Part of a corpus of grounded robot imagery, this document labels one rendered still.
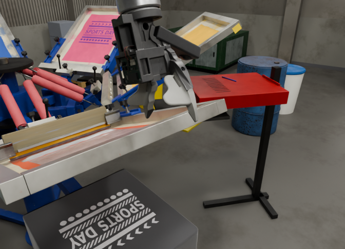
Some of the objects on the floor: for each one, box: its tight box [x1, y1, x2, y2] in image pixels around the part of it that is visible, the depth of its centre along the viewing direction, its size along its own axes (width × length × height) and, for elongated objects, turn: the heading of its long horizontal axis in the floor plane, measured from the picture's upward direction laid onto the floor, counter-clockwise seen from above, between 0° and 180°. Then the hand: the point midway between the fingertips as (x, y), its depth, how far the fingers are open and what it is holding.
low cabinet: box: [167, 26, 249, 74], centre depth 692 cm, size 187×171×74 cm
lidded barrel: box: [279, 64, 306, 114], centre depth 419 cm, size 53×53×66 cm
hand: (172, 119), depth 54 cm, fingers open, 14 cm apart
